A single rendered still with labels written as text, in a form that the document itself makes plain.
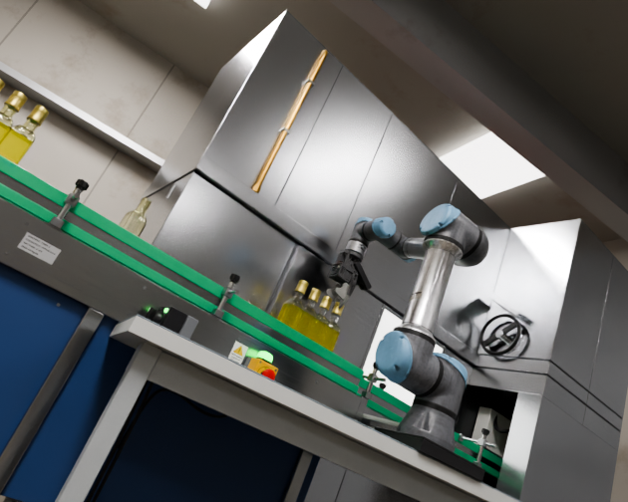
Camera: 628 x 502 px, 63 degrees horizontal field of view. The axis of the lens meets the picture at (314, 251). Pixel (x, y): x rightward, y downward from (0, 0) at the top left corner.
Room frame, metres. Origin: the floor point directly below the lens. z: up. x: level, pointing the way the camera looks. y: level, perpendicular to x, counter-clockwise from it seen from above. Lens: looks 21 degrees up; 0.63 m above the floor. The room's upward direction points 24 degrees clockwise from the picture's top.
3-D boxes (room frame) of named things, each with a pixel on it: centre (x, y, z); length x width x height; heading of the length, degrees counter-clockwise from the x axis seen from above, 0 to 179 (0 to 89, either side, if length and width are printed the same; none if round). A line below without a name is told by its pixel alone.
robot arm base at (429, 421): (1.34, -0.46, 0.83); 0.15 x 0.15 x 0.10
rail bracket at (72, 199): (1.14, 0.56, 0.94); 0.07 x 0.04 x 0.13; 30
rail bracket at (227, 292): (1.37, 0.16, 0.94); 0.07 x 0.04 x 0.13; 30
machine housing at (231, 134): (2.45, -0.34, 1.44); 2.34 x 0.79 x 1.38; 120
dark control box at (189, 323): (1.29, 0.25, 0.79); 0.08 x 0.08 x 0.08; 30
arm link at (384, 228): (1.66, -0.20, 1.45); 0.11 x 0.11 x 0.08; 24
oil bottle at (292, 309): (1.67, -0.01, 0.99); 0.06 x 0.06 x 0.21; 29
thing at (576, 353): (2.37, -1.33, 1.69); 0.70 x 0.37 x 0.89; 120
